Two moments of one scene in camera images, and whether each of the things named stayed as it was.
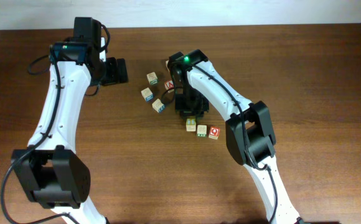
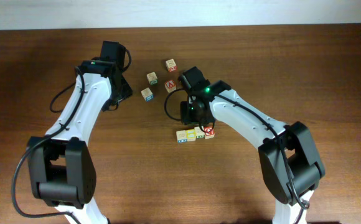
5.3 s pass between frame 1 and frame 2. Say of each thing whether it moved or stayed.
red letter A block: stayed
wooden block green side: stayed
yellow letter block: moved
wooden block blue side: stayed
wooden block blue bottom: moved
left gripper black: moved
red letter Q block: moved
